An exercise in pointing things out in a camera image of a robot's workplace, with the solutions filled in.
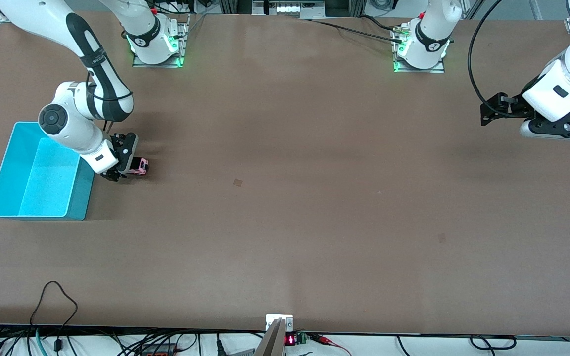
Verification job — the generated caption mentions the cyan plastic bin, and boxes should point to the cyan plastic bin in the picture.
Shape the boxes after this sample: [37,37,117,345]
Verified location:
[0,121,95,221]

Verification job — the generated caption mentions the red black clip leads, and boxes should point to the red black clip leads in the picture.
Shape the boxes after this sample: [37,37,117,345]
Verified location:
[309,333,353,356]

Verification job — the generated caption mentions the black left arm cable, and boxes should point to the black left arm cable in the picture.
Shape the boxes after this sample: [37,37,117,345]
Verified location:
[467,0,504,118]

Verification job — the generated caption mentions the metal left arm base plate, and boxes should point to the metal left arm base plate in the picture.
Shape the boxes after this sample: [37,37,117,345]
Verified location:
[392,22,446,74]

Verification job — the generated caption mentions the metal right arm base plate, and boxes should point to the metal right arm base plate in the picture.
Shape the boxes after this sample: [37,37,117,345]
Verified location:
[132,14,190,68]

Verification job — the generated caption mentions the thin black table cable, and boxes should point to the thin black table cable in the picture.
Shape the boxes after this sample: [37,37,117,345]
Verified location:
[358,14,403,31]

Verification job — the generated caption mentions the thick black table cable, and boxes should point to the thick black table cable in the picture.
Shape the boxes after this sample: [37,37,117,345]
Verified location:
[310,19,404,44]

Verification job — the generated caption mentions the black looped cable with ferrite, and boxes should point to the black looped cable with ferrite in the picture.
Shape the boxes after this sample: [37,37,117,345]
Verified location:
[29,281,79,352]

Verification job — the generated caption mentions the aluminium frame rack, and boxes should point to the aluminium frame rack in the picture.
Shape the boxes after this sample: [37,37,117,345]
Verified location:
[218,0,367,19]

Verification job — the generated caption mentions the black coiled cable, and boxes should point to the black coiled cable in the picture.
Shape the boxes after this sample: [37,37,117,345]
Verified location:
[470,335,517,351]

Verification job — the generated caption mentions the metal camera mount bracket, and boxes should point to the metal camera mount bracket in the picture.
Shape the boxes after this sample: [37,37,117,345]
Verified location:
[254,314,294,356]

